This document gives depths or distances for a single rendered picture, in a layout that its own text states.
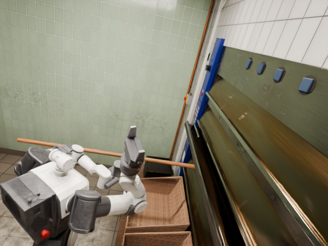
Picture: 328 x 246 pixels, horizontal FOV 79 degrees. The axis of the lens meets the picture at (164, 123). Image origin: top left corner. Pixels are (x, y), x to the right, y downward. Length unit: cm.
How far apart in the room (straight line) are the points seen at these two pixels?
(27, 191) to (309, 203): 101
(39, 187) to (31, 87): 218
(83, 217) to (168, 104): 199
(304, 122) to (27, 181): 110
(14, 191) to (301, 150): 109
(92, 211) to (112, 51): 200
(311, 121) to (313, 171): 15
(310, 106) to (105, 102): 237
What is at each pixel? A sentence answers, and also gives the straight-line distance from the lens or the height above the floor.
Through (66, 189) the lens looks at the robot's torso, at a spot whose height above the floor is 140.
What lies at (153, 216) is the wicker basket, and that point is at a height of 59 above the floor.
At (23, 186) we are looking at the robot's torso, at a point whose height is 139.
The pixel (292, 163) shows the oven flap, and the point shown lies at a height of 180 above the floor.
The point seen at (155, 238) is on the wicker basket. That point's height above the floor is 73.
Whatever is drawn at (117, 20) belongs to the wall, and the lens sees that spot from 257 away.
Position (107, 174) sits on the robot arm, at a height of 124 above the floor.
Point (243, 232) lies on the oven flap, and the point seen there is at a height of 147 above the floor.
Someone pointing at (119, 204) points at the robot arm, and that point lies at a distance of 104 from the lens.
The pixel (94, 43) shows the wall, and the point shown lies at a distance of 264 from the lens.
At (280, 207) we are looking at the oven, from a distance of 82.
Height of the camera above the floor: 210
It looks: 24 degrees down
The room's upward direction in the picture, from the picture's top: 13 degrees clockwise
